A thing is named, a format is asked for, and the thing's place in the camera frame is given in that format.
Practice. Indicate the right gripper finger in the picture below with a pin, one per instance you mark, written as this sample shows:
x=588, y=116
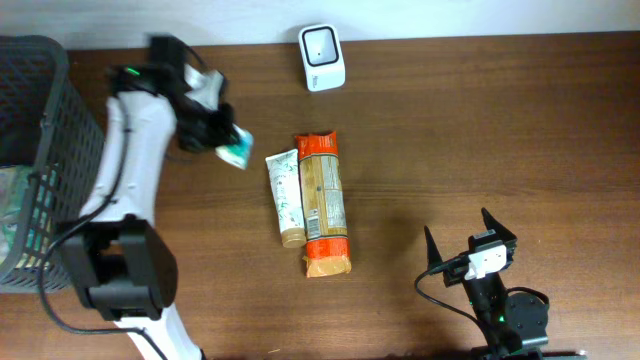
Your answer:
x=492, y=224
x=434, y=258

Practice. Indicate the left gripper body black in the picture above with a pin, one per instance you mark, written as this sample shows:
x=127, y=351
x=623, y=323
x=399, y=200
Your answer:
x=194, y=121

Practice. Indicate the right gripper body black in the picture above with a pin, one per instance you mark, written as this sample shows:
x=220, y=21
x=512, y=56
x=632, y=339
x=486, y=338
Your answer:
x=455, y=275

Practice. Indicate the small teal tissue pack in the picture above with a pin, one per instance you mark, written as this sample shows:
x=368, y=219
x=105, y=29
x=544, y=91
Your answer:
x=239, y=153

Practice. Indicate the white cream tube gold cap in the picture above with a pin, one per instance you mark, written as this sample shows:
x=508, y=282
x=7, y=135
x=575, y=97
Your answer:
x=285, y=185

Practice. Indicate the orange spaghetti pasta package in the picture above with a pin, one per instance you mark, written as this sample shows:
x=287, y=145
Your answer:
x=328, y=246

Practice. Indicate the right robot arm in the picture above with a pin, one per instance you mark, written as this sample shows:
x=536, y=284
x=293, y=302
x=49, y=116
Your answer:
x=512, y=321

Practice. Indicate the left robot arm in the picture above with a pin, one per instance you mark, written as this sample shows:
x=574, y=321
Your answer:
x=118, y=263

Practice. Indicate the white barcode scanner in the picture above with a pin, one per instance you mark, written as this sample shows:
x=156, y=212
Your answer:
x=322, y=57

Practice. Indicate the grey plastic mesh basket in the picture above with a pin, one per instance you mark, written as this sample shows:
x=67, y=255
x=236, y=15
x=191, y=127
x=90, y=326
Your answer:
x=51, y=144

